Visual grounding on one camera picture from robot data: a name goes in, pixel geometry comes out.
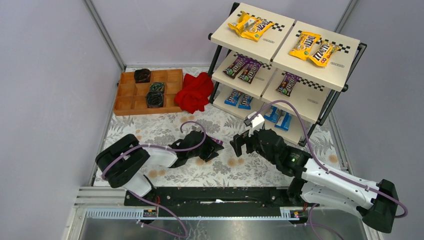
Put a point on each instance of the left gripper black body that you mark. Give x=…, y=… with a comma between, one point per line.
x=203, y=148

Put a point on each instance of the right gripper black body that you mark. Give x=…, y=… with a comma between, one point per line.
x=248, y=142

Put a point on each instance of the light blue candy bag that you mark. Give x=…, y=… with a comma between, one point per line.
x=284, y=121

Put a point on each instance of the blue M&M bag moved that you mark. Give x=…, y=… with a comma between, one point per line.
x=245, y=102

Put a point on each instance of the purple candy bag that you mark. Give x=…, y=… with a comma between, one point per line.
x=217, y=141
x=287, y=84

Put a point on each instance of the brown m&m bag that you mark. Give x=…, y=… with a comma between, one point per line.
x=239, y=63
x=250, y=71

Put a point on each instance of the yellow candy bag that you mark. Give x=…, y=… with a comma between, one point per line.
x=322, y=56
x=244, y=23
x=302, y=48

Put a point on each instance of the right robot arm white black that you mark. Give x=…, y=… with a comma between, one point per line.
x=315, y=183

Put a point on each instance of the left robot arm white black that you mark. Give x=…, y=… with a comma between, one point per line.
x=120, y=163

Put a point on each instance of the blue M&M bag bottom shelf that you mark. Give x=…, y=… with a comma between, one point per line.
x=233, y=98

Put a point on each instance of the brown M&M bag on shelf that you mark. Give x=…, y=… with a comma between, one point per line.
x=239, y=63

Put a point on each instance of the cream three-tier shelf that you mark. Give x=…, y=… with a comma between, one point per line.
x=318, y=88

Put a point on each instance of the yellow M&M bag on shelf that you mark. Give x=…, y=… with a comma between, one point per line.
x=259, y=27

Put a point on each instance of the floral tablecloth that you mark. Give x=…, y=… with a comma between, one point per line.
x=225, y=170

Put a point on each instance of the red cloth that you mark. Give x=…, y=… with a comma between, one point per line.
x=195, y=92

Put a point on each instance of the dark rolled tie lower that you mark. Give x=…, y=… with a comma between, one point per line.
x=155, y=99

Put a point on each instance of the dark rolled tie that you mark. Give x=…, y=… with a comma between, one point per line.
x=155, y=99
x=142, y=76

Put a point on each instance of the green rolled tie middle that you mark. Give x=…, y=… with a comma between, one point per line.
x=157, y=87

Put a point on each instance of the wooden compartment tray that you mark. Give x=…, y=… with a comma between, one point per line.
x=131, y=97

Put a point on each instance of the dark rolled tie top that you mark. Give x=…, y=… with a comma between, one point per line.
x=142, y=76

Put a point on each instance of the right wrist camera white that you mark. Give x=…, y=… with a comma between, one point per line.
x=255, y=121

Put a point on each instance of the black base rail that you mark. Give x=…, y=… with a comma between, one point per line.
x=220, y=202

